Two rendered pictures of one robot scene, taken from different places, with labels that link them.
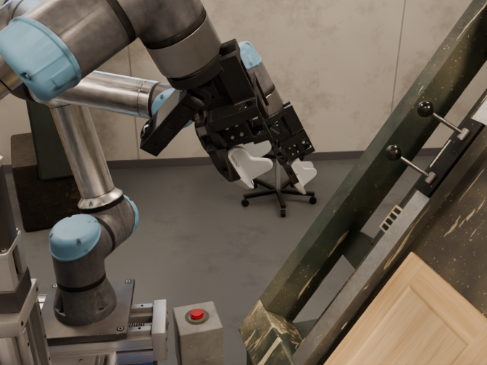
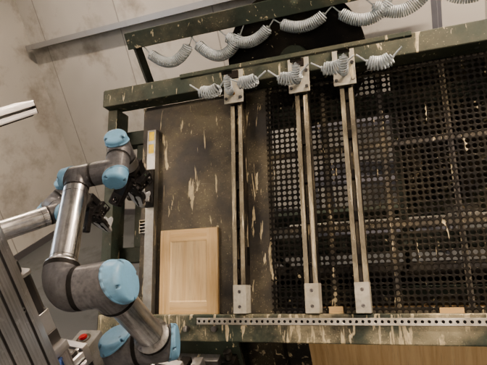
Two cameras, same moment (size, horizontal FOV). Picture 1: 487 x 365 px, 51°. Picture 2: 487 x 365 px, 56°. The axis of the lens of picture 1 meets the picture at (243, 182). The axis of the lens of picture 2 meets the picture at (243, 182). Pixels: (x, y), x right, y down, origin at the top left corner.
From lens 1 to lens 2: 1.27 m
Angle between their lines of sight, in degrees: 50
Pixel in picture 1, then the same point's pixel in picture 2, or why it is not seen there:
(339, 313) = (150, 276)
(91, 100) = (17, 231)
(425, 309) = (183, 243)
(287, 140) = (98, 208)
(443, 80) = not seen: hidden behind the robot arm
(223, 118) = (143, 179)
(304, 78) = not seen: outside the picture
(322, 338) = (151, 292)
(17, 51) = (121, 173)
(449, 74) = not seen: hidden behind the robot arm
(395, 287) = (165, 247)
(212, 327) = (97, 334)
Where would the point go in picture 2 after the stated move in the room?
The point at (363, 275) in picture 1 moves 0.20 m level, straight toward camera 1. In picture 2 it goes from (148, 254) to (170, 264)
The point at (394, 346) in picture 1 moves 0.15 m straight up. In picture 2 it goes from (182, 265) to (175, 238)
